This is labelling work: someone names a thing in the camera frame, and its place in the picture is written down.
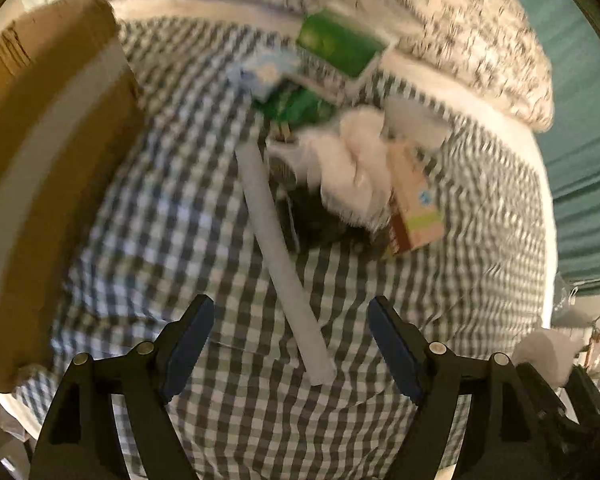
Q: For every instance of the teal curtain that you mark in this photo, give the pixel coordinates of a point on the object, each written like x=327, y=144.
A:
x=580, y=135

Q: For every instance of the brown carton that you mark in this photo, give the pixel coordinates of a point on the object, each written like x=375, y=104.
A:
x=415, y=210

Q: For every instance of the white container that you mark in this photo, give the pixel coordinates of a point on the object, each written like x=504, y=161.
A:
x=415, y=120

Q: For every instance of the floral duvet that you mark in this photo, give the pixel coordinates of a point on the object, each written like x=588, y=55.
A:
x=455, y=35

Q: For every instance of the white sock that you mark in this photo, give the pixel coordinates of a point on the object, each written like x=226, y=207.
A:
x=350, y=170

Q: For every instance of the brown cardboard box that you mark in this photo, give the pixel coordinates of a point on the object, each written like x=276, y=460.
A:
x=55, y=110

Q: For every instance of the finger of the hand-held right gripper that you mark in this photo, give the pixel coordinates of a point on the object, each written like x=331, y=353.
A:
x=542, y=400

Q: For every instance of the green packet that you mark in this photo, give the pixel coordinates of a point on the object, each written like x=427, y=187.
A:
x=295, y=105

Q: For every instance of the dark patterned cloth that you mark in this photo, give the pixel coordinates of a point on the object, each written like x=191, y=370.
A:
x=320, y=220

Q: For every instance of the white foam tube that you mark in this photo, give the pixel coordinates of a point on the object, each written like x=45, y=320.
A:
x=285, y=270

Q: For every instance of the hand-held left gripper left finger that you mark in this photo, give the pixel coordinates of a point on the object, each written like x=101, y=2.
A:
x=190, y=350

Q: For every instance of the checked cloth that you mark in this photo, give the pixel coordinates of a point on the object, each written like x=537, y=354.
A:
x=155, y=210

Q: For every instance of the white fluffy cloth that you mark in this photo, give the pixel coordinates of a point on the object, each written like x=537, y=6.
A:
x=550, y=350

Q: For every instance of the blue floral tissue pack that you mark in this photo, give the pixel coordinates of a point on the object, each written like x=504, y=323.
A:
x=265, y=72

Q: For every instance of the green box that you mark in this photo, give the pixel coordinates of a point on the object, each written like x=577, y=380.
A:
x=340, y=45

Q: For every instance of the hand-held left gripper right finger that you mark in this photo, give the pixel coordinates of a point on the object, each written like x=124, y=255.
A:
x=395, y=355

